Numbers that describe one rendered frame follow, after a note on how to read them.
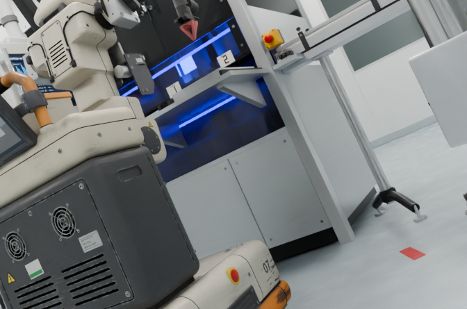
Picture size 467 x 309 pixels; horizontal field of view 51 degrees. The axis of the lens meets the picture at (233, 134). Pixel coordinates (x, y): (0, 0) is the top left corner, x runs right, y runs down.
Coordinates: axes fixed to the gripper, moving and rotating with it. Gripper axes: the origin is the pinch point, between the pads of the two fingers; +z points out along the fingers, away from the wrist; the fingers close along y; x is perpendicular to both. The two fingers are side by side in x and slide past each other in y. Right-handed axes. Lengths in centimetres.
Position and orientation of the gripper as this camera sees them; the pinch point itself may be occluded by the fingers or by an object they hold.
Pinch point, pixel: (193, 38)
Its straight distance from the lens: 207.2
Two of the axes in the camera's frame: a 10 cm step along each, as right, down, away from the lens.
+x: -7.9, 4.0, 4.6
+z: 3.4, 9.2, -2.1
